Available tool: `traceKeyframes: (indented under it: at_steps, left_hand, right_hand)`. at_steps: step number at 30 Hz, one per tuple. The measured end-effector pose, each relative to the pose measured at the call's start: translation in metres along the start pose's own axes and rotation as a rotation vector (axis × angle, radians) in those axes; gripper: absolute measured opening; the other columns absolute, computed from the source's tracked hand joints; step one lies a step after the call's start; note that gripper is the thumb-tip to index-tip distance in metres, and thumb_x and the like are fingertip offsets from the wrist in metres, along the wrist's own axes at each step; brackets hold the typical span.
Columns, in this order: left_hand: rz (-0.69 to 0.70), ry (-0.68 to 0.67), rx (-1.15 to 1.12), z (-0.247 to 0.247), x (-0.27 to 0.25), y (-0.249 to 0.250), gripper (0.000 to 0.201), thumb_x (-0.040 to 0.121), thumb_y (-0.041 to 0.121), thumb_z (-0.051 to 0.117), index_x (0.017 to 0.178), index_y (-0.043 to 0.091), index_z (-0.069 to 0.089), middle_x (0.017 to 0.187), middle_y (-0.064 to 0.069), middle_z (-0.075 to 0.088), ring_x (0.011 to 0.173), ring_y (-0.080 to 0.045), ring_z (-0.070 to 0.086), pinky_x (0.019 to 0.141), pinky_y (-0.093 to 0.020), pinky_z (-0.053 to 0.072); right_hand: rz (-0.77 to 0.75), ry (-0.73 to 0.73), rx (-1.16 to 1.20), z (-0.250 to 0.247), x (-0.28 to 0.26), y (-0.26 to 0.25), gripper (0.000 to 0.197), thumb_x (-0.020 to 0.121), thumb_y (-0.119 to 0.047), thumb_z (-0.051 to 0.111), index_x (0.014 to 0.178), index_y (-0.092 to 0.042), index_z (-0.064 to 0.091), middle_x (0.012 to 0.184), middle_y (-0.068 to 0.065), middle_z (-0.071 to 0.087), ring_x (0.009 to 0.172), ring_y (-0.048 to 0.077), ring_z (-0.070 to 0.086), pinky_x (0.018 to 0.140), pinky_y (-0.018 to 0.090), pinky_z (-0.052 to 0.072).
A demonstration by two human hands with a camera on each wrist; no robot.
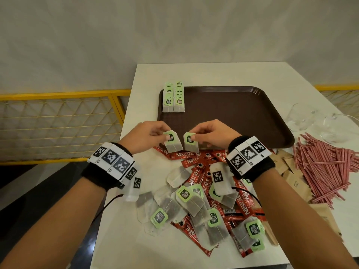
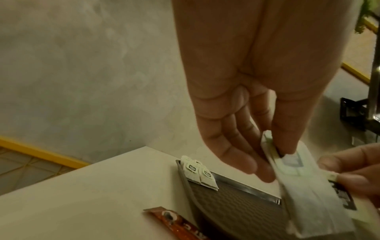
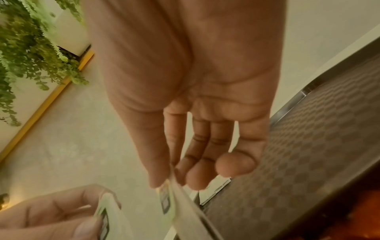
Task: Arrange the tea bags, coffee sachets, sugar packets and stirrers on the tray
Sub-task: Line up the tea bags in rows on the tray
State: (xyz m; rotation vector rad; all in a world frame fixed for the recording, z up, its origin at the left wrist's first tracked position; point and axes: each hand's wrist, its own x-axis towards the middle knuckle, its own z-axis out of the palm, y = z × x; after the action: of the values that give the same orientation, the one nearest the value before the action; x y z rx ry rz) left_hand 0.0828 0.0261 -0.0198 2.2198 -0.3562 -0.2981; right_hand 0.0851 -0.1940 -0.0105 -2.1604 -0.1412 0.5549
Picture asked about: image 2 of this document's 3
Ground green tag tea bag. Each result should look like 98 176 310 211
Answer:
259 130 356 240
323 170 380 226

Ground person's right hand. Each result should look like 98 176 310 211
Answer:
317 142 380 207

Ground neat rows of tea bags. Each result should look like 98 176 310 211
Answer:
180 155 220 192

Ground pile of red Nescafe sachets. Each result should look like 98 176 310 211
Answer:
142 206 209 240

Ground hanging green plant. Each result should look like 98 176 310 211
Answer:
354 0 380 34

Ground black metal bracket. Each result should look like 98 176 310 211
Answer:
339 97 375 132

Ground person's left hand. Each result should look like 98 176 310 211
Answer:
171 0 361 184

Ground brown plastic tray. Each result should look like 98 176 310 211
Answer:
175 159 380 240

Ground yellow wall trim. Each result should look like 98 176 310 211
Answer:
363 17 380 36

